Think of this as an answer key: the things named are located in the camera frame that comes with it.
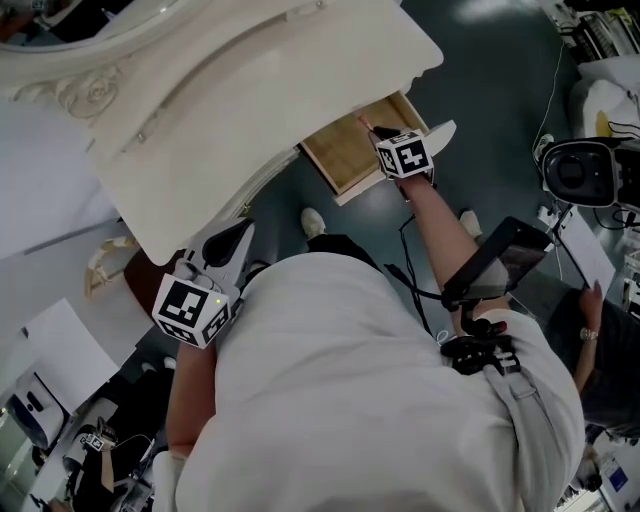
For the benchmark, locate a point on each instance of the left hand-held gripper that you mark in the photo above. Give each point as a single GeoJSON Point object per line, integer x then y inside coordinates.
{"type": "Point", "coordinates": [187, 305]}

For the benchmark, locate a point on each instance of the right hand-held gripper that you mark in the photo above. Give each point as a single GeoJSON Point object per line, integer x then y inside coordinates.
{"type": "Point", "coordinates": [407, 157]}

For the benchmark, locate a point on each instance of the large white wooden drawer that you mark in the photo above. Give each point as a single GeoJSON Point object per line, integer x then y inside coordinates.
{"type": "Point", "coordinates": [345, 150]}

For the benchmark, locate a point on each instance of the person's left forearm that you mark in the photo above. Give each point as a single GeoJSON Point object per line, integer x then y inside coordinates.
{"type": "Point", "coordinates": [192, 400]}

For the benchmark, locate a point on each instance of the person's right forearm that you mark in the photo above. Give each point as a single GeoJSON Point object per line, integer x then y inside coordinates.
{"type": "Point", "coordinates": [440, 235]}

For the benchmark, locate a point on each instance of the white ornate dressing table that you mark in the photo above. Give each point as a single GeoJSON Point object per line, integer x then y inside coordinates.
{"type": "Point", "coordinates": [275, 100]}

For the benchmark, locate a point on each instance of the person's left white shoe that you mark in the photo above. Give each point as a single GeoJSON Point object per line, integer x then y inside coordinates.
{"type": "Point", "coordinates": [257, 266]}

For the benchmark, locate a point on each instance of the person's white shoe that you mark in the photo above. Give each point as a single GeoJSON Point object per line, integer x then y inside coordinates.
{"type": "Point", "coordinates": [312, 222]}
{"type": "Point", "coordinates": [257, 266]}
{"type": "Point", "coordinates": [470, 222]}

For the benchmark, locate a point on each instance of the person's right white shoe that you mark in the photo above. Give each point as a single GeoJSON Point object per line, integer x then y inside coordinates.
{"type": "Point", "coordinates": [312, 222]}

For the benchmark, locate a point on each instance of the wooden chair with brown seat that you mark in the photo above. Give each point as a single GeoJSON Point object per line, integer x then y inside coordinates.
{"type": "Point", "coordinates": [145, 285]}

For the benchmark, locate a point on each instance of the person's black trousers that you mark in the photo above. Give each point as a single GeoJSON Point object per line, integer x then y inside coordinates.
{"type": "Point", "coordinates": [345, 247]}

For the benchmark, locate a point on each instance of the black monitor screen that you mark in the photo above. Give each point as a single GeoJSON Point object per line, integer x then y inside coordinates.
{"type": "Point", "coordinates": [485, 270]}

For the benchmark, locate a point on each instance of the person's white shirt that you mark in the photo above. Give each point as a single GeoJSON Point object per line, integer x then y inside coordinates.
{"type": "Point", "coordinates": [350, 400]}

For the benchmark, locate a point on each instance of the white flat board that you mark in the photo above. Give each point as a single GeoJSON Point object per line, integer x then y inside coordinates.
{"type": "Point", "coordinates": [70, 350]}

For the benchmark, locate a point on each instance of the white cabinet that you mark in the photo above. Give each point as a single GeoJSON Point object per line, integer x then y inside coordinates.
{"type": "Point", "coordinates": [40, 190]}

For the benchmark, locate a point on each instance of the white cushion with yellow patch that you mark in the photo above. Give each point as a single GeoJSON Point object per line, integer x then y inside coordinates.
{"type": "Point", "coordinates": [595, 100]}

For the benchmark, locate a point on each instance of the white paper sheet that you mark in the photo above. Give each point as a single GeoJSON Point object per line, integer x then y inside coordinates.
{"type": "Point", "coordinates": [585, 250]}

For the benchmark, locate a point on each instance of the cluttered shelving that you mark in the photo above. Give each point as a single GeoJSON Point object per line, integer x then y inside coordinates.
{"type": "Point", "coordinates": [595, 30]}

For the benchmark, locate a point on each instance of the white machine with dark face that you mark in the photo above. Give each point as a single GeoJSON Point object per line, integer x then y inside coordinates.
{"type": "Point", "coordinates": [30, 415]}

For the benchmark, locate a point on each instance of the white camera unit with lens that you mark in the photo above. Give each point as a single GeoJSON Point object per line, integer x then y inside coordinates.
{"type": "Point", "coordinates": [575, 172]}

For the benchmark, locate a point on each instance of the black camera mount rig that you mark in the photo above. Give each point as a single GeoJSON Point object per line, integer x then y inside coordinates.
{"type": "Point", "coordinates": [475, 350]}

